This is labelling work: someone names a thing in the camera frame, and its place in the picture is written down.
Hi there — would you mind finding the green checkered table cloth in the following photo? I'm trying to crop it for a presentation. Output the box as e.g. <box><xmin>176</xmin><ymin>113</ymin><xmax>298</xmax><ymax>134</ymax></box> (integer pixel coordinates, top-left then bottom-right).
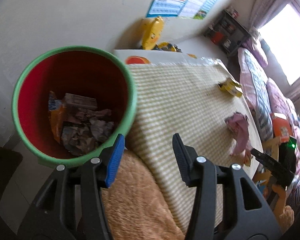
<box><xmin>127</xmin><ymin>59</ymin><xmax>262</xmax><ymax>231</ymax></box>

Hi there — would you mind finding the printed wrapper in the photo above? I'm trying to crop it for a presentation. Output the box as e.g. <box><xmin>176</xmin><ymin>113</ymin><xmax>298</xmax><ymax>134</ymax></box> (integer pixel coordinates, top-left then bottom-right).
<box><xmin>61</xmin><ymin>118</ymin><xmax>115</xmax><ymax>157</ymax></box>

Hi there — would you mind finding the tan plush cushion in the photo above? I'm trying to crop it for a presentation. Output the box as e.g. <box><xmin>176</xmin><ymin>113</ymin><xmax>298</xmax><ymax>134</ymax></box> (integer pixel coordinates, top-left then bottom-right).
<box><xmin>102</xmin><ymin>150</ymin><xmax>185</xmax><ymax>239</ymax></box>

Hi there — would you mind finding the green chart wall poster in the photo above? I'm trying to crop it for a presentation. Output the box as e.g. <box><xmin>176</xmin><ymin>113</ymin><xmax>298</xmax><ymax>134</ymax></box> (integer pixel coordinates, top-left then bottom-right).
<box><xmin>193</xmin><ymin>0</ymin><xmax>218</xmax><ymax>20</ymax></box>

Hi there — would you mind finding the dark bedside shelf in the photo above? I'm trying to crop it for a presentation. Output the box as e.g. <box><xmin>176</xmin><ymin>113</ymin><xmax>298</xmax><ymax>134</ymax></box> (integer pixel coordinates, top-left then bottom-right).
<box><xmin>204</xmin><ymin>10</ymin><xmax>250</xmax><ymax>57</ymax></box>

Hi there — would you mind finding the red orange book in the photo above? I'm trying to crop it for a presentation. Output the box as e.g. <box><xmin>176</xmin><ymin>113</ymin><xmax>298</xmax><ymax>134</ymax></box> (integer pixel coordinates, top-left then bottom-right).
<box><xmin>270</xmin><ymin>113</ymin><xmax>293</xmax><ymax>143</ymax></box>

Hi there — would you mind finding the red canister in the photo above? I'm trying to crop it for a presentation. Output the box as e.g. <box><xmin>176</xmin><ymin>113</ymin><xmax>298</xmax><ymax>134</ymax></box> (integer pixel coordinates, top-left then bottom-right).
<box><xmin>210</xmin><ymin>31</ymin><xmax>224</xmax><ymax>45</ymax></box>

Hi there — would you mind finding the yellow medicine box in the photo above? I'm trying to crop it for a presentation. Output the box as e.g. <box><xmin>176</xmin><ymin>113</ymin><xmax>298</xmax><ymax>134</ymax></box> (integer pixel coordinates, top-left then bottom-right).
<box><xmin>218</xmin><ymin>77</ymin><xmax>243</xmax><ymax>98</ymax></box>

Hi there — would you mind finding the folded purple blanket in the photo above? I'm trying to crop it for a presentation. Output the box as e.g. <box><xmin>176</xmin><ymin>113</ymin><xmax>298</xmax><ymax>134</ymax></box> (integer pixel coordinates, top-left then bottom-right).
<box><xmin>242</xmin><ymin>27</ymin><xmax>268</xmax><ymax>68</ymax></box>

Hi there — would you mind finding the wooden chair frame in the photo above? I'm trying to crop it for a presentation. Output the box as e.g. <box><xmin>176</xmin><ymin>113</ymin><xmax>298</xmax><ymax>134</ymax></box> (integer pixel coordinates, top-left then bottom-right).
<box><xmin>251</xmin><ymin>137</ymin><xmax>294</xmax><ymax>211</ymax></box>

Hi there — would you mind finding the orange snack bag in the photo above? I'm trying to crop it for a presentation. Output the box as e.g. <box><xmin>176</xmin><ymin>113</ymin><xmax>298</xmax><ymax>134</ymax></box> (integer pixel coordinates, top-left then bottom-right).
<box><xmin>48</xmin><ymin>91</ymin><xmax>67</xmax><ymax>144</ymax></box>

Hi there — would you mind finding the pink plastic wrapper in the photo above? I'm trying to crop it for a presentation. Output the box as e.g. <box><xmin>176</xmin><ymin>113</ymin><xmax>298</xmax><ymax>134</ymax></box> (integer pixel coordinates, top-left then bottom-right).
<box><xmin>224</xmin><ymin>112</ymin><xmax>252</xmax><ymax>158</ymax></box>

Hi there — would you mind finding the yellow toy truck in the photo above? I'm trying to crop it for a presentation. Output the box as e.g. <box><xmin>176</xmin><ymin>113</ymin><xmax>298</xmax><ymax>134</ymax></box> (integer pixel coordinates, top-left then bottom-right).
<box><xmin>153</xmin><ymin>42</ymin><xmax>182</xmax><ymax>53</ymax></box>

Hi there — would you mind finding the red bin with green rim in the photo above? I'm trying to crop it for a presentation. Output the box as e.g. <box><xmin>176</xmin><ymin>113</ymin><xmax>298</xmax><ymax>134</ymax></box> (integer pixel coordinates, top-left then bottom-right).
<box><xmin>12</xmin><ymin>46</ymin><xmax>137</xmax><ymax>167</ymax></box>

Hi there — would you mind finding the yellow duck toy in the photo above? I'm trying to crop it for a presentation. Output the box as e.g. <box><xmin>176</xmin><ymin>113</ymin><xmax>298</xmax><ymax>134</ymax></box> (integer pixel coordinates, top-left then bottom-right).
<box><xmin>141</xmin><ymin>16</ymin><xmax>164</xmax><ymax>50</ymax></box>

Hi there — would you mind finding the purple curtain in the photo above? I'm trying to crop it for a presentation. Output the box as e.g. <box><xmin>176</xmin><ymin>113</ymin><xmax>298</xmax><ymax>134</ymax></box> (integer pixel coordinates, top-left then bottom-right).
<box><xmin>248</xmin><ymin>0</ymin><xmax>292</xmax><ymax>29</ymax></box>

